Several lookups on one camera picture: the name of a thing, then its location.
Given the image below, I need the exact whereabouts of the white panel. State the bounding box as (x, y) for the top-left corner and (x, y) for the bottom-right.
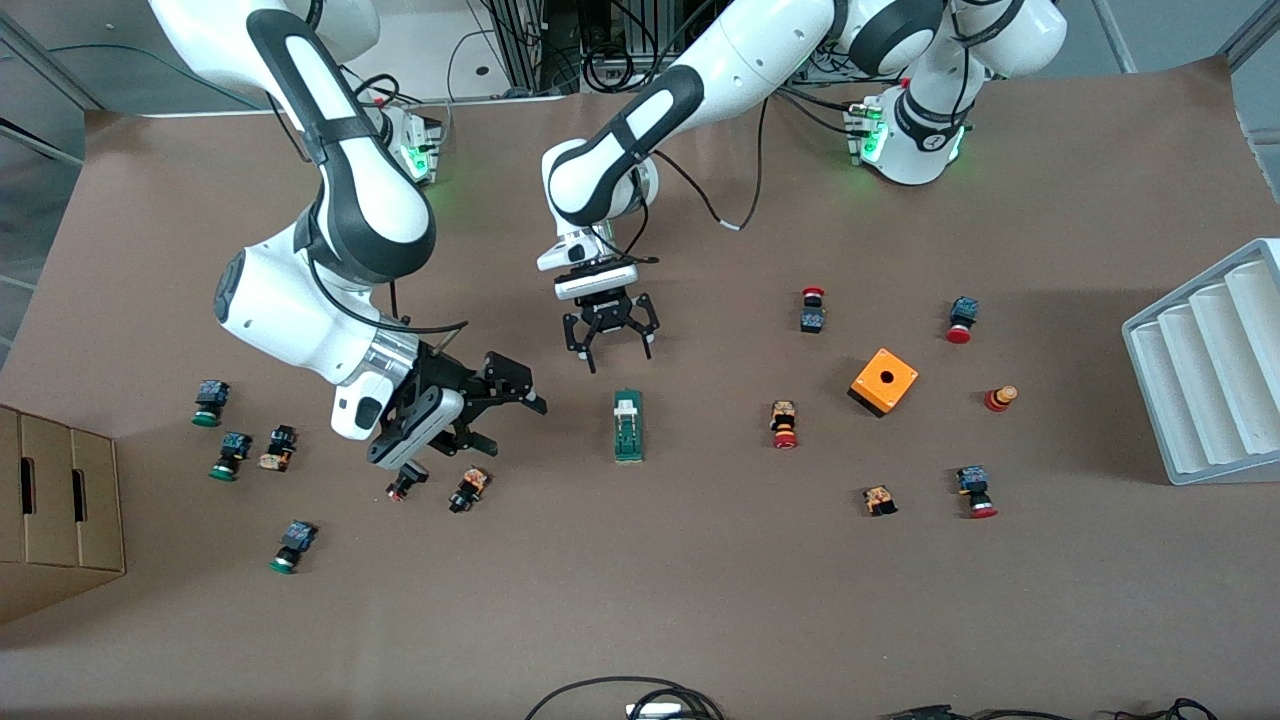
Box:
(378, 0), (576, 106)

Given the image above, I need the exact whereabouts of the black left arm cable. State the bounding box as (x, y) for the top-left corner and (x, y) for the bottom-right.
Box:
(655, 95), (771, 233)

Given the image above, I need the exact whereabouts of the aluminium equipment rack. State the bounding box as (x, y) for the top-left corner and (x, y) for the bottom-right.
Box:
(480, 0), (741, 93)

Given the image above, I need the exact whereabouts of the black cable bundle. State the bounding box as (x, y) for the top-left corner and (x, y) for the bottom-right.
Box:
(885, 698), (1219, 720)

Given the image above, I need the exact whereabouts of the orange button enclosure box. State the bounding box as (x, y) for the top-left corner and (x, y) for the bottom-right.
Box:
(848, 347), (919, 419)

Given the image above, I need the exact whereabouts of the brown cardboard box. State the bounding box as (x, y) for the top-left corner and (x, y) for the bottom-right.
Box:
(0, 405), (127, 626)

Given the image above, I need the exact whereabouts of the grey ribbed tray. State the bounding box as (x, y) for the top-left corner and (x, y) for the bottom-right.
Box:
(1122, 238), (1280, 487)

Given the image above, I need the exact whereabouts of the grey metal bar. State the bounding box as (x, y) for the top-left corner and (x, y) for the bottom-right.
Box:
(1092, 0), (1138, 73)

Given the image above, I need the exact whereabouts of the black looped cable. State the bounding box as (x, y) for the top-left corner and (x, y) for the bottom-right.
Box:
(525, 677), (726, 720)

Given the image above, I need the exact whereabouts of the green push button switch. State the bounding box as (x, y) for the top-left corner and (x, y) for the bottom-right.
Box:
(192, 380), (231, 428)
(208, 432), (253, 482)
(268, 520), (319, 575)

